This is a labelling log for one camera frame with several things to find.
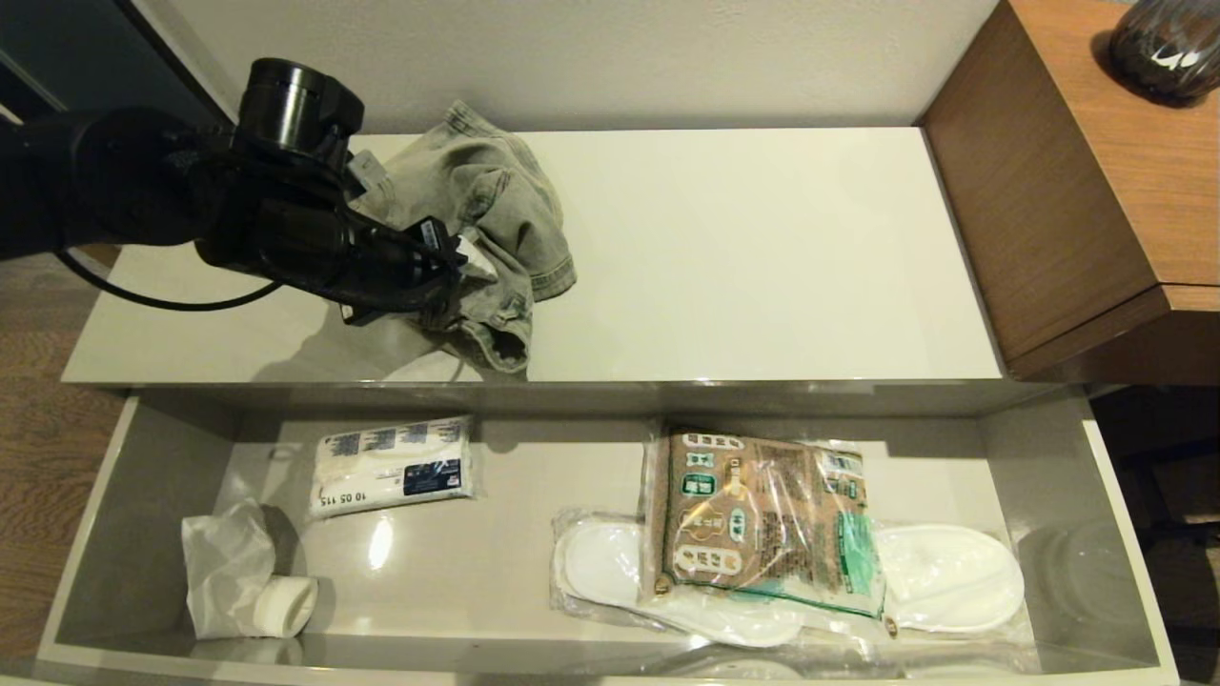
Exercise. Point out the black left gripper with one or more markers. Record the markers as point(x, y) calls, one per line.
point(391, 272)

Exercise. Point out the grey-green denim shorts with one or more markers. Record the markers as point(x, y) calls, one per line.
point(496, 200)

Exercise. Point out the white cabinet drawer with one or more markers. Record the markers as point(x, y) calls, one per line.
point(515, 572)

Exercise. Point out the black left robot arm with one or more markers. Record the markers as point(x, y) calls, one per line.
point(124, 191)

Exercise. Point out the white blue printed packet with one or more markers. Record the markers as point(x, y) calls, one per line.
point(381, 472)

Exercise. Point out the glossy white low cabinet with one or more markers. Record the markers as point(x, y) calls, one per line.
point(762, 248)

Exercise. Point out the white disposable slipper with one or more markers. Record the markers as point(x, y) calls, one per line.
point(953, 576)
point(605, 572)

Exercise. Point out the brown grain packet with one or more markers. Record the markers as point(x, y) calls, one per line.
point(762, 519)

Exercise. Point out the white plastic bag roll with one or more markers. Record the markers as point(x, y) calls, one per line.
point(233, 581)

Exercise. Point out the dark glass door panel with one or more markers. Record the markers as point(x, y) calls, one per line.
point(57, 48)

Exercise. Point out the brown wooden desk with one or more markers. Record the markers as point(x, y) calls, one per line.
point(1039, 191)

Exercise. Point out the clear plastic slipper bag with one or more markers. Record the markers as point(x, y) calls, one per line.
point(1022, 624)

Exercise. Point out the dark glass vase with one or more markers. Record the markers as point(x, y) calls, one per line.
point(1165, 48)

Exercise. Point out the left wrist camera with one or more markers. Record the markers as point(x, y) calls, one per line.
point(370, 176)

